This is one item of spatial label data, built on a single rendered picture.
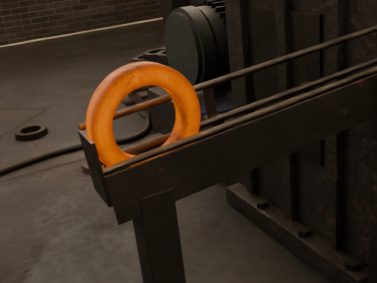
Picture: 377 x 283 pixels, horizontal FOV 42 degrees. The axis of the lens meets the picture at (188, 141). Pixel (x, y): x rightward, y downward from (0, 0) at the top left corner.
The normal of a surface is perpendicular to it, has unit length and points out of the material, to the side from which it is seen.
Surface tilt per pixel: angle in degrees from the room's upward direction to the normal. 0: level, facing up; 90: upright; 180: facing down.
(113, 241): 0
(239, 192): 0
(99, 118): 90
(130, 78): 90
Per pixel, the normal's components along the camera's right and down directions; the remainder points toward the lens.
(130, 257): -0.11, -0.92
